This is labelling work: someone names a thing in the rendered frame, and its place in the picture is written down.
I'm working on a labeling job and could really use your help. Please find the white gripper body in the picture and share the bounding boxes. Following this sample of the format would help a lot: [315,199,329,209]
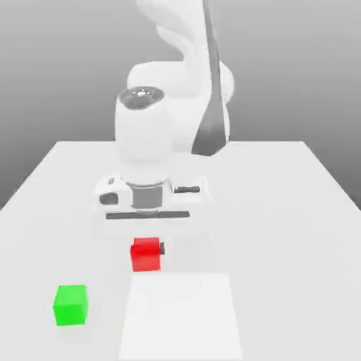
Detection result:
[94,209,202,240]

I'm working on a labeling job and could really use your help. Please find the small red cube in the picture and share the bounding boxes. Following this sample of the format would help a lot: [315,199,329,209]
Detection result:
[130,237,162,273]

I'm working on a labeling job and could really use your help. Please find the small green cube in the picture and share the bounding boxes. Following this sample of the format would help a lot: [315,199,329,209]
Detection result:
[52,284,89,327]

